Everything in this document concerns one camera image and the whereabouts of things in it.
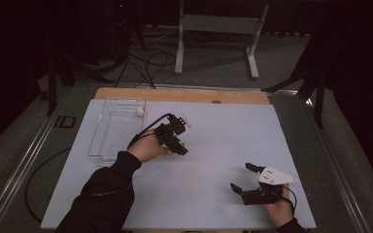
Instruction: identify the hand-held gripper cable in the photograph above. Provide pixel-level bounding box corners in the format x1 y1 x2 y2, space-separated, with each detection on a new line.
280 184 297 216
86 113 173 197

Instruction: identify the left hand-held gripper cable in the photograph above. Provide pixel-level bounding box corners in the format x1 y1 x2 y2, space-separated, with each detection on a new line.
86 113 173 197

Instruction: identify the black cable beside table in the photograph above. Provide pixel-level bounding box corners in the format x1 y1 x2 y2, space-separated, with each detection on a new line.
24 146 73 224

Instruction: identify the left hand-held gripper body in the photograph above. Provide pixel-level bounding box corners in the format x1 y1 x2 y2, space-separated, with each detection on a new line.
154 113 192 157

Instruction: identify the dark equipment rack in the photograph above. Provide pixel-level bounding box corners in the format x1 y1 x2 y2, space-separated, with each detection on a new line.
108 0 147 62

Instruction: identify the white metal desk frame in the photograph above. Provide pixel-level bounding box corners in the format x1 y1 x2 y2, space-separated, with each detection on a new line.
174 0 270 81

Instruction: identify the person's left hand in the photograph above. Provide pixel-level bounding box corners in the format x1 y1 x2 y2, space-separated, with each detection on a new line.
126 128 175 164

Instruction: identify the black looped floor cable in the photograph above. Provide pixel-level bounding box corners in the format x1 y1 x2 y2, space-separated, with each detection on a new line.
122 48 178 90

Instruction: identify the clear plastic container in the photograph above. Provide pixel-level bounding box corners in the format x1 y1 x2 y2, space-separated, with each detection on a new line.
87 96 147 168

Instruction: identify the right hand-held gripper cable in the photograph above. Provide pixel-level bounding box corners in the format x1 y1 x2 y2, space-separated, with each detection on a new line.
280 184 297 216

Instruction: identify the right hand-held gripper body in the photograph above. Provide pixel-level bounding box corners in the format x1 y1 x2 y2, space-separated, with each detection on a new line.
241 165 299 206

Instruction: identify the black tripod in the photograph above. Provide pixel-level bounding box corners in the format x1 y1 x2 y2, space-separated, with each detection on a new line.
46 52 115 117
261 61 327 130

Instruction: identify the white table cover sheet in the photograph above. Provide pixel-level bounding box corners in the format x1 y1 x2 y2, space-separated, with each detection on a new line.
40 98 318 231

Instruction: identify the metal floor rail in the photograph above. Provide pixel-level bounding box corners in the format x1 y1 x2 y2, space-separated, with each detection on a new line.
304 96 370 233
0 86 74 233
122 82 300 95

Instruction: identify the person's right hand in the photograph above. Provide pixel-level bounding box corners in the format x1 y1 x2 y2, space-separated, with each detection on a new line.
263 183 295 228

